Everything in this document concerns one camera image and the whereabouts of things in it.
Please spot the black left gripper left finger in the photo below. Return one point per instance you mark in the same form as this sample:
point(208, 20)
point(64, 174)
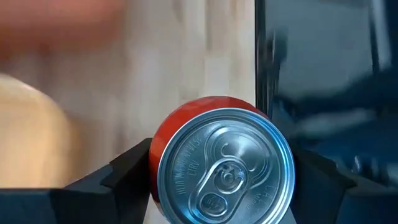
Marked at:
point(93, 202)

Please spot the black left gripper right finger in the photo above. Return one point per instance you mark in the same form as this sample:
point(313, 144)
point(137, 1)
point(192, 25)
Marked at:
point(342, 205)

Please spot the yellow plastic bin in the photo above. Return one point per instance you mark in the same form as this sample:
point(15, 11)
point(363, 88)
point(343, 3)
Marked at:
point(28, 133)

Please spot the plain red soda can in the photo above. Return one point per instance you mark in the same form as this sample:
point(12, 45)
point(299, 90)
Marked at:
point(224, 171)

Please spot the dark blue plastic bin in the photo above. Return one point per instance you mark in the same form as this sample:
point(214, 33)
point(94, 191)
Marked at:
point(326, 62)

